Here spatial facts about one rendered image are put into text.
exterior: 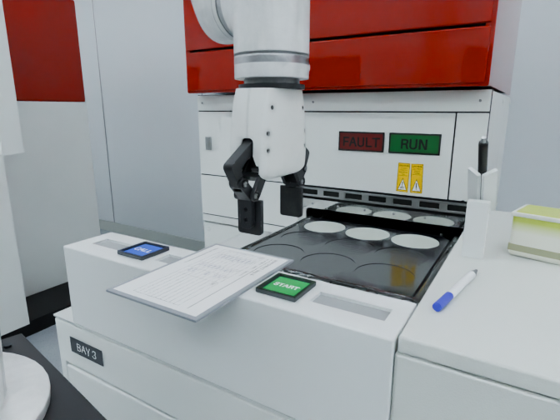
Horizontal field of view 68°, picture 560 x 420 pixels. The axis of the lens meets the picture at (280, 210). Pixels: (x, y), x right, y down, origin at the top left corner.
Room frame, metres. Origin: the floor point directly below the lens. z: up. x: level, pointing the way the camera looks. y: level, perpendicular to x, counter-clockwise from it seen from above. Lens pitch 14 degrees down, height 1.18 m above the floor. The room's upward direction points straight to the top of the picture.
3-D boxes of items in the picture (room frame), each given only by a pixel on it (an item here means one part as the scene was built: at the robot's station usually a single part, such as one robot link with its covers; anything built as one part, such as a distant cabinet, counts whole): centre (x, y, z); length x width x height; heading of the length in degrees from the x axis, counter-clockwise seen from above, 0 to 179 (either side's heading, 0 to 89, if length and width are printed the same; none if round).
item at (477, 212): (0.60, -0.30, 1.03); 0.06 x 0.04 x 0.13; 149
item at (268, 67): (0.49, 0.01, 1.22); 0.09 x 0.08 x 0.03; 149
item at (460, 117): (1.11, -0.10, 1.02); 0.82 x 0.03 x 0.40; 59
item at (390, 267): (0.82, -0.15, 0.90); 0.34 x 0.34 x 0.01; 59
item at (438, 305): (0.46, -0.22, 0.97); 0.14 x 0.01 x 0.01; 139
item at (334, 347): (0.54, 0.10, 0.89); 0.55 x 0.09 x 0.14; 59
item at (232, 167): (0.45, 0.03, 1.13); 0.08 x 0.01 x 0.06; 149
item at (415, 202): (1.01, -0.24, 0.96); 0.44 x 0.01 x 0.02; 59
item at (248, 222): (0.44, 0.04, 1.08); 0.03 x 0.03 x 0.07; 59
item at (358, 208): (1.01, -0.24, 0.89); 0.44 x 0.02 x 0.10; 59
